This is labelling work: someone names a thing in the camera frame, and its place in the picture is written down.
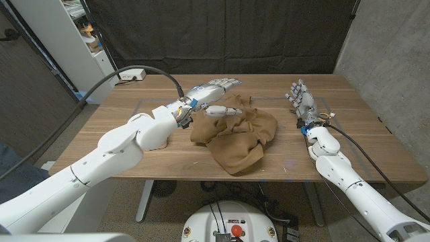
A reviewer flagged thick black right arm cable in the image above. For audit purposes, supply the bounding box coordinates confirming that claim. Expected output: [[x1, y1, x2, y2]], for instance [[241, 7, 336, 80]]
[[326, 123, 430, 223]]

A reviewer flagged round black floor fan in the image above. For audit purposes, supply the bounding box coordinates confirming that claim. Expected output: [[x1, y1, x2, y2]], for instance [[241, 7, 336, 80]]
[[150, 180, 178, 198]]

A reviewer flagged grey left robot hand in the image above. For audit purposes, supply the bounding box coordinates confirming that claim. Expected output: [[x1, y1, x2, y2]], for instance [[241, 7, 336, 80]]
[[175, 77, 243, 129]]

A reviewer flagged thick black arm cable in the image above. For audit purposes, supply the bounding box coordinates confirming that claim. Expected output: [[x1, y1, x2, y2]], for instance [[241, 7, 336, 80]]
[[0, 64, 185, 181], [326, 123, 430, 223]]

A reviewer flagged white power strip box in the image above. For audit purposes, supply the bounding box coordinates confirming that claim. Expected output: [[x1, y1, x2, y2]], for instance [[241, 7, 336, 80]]
[[119, 68, 147, 81]]

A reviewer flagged white table leg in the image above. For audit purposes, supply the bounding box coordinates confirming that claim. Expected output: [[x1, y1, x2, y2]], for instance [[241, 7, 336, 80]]
[[135, 180, 155, 223], [304, 183, 326, 228]]

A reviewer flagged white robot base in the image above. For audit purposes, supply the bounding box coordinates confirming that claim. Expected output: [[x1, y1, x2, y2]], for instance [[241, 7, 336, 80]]
[[181, 200, 279, 242]]

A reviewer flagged black backdrop curtain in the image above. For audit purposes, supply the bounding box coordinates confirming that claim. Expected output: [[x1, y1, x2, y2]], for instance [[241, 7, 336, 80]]
[[83, 0, 362, 75]]

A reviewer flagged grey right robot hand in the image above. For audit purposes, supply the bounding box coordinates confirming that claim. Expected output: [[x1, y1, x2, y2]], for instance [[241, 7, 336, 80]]
[[285, 78, 329, 132]]

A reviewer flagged person leg in jeans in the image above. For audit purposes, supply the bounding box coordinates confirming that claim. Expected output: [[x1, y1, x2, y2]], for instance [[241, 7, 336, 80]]
[[0, 140, 51, 204]]

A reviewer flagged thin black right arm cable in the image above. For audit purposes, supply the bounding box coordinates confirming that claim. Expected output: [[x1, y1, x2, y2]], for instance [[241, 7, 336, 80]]
[[304, 133, 382, 242]]

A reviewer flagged brown jacket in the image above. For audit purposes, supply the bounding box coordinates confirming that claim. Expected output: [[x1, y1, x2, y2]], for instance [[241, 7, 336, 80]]
[[189, 93, 279, 175]]

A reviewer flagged black backdrop stand pole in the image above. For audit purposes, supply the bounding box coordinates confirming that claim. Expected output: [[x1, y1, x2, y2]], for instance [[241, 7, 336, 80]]
[[349, 0, 362, 20], [79, 0, 122, 81]]

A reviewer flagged white shelf cabinet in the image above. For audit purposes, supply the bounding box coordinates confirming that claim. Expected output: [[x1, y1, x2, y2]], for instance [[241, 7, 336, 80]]
[[9, 0, 120, 105]]

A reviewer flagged black floor cable bundle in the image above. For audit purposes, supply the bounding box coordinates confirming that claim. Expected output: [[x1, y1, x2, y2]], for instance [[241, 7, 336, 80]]
[[201, 181, 290, 223]]

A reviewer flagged cardboard box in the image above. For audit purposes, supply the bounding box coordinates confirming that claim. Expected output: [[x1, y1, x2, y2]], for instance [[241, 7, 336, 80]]
[[87, 36, 103, 53]]

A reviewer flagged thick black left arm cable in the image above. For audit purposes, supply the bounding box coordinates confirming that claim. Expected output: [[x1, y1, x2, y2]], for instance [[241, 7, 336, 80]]
[[0, 64, 185, 181]]

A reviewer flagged black door handle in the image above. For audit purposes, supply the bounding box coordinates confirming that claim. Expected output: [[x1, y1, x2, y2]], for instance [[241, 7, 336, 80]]
[[0, 28, 20, 42]]

